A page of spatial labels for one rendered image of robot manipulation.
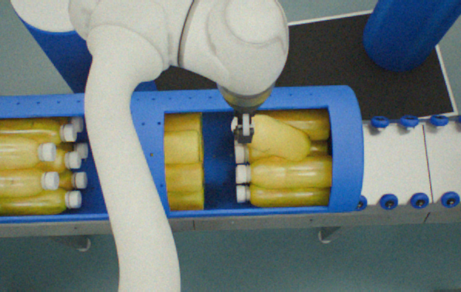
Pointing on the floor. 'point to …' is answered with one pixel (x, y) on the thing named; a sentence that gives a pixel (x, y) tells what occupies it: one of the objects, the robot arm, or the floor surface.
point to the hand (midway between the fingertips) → (242, 121)
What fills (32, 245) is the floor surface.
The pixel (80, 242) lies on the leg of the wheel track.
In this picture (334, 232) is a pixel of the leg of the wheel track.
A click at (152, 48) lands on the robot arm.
